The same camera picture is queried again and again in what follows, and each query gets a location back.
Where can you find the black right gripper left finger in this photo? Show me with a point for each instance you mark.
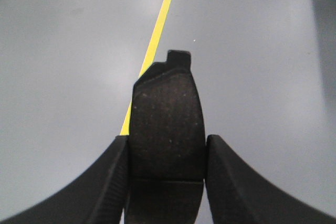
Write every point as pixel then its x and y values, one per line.
pixel 97 196

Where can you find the yellow floor line tape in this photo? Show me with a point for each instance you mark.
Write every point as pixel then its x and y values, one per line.
pixel 155 37

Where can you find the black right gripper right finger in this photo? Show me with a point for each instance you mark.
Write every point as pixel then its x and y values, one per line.
pixel 238 194

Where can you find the dark brake pad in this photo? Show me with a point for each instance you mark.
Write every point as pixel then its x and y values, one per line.
pixel 166 144

